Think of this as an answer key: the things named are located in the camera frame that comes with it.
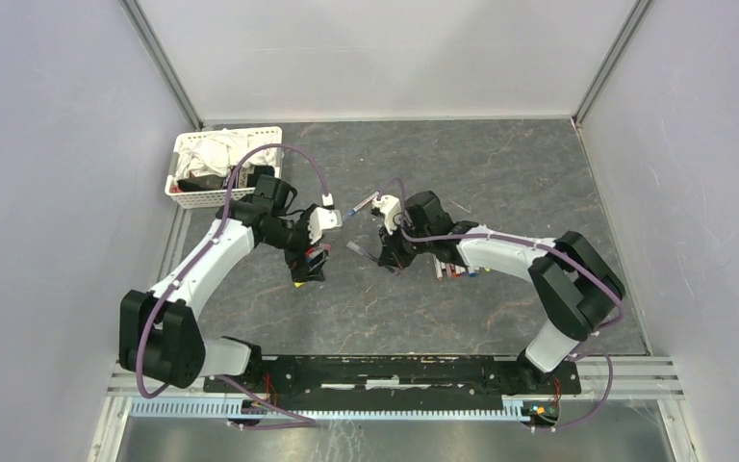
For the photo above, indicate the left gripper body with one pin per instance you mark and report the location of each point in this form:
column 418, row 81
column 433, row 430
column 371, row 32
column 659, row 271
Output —
column 293, row 239

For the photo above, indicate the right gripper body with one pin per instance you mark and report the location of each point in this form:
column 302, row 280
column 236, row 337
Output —
column 403, row 249

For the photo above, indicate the brown cap pen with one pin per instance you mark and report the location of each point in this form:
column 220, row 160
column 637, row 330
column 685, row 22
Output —
column 439, row 269

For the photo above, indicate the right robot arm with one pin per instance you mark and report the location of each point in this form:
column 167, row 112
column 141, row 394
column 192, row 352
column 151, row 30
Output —
column 579, row 292

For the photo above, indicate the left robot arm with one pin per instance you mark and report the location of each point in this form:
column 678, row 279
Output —
column 159, row 336

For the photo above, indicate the black item in basket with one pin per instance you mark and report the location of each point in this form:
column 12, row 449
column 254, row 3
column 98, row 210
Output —
column 210, row 182

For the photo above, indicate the white plastic basket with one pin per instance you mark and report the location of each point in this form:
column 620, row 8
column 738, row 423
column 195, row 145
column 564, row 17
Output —
column 194, row 200

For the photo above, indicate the white cloth in basket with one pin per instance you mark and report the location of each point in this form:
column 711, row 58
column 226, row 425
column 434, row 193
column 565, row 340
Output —
column 216, row 152

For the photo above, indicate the right base electronics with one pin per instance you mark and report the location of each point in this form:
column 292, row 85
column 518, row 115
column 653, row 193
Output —
column 541, row 414

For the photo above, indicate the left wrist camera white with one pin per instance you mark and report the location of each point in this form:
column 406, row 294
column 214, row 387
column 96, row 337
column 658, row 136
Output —
column 321, row 220

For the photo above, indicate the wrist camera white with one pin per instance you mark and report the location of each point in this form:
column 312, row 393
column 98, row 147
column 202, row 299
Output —
column 321, row 220
column 387, row 207

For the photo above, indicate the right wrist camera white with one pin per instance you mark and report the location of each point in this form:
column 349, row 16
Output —
column 387, row 207

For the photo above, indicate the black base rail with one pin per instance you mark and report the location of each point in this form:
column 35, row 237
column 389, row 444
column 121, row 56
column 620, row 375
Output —
column 402, row 382

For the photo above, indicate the grey slotted cable duct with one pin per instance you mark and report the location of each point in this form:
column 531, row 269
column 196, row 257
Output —
column 234, row 408

